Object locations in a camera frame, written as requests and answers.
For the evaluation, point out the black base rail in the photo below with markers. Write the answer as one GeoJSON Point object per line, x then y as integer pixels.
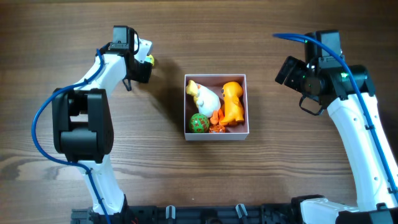
{"type": "Point", "coordinates": [261, 214]}

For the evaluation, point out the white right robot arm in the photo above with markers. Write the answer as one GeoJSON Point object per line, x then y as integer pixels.
{"type": "Point", "coordinates": [350, 100]}

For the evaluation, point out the white duck toy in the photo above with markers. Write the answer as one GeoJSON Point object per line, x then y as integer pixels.
{"type": "Point", "coordinates": [207, 102]}

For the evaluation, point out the orange dinosaur toy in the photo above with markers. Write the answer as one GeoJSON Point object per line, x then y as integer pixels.
{"type": "Point", "coordinates": [233, 109]}

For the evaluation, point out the orange round plastic toy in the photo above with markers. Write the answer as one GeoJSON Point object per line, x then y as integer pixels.
{"type": "Point", "coordinates": [217, 129]}

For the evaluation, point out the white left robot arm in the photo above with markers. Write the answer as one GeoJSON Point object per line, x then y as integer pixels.
{"type": "Point", "coordinates": [83, 131]}

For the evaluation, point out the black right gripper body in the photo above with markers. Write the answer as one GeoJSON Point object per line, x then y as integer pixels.
{"type": "Point", "coordinates": [288, 73]}

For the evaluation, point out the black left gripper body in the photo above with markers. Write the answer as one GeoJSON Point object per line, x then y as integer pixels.
{"type": "Point", "coordinates": [143, 72]}

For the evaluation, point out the yellow rattle drum toy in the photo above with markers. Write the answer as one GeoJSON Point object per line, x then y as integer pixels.
{"type": "Point", "coordinates": [150, 59]}

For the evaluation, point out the white box with brown interior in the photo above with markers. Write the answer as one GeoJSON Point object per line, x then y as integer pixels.
{"type": "Point", "coordinates": [215, 83]}

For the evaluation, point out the green number ball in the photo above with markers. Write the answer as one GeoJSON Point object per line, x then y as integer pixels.
{"type": "Point", "coordinates": [199, 123]}

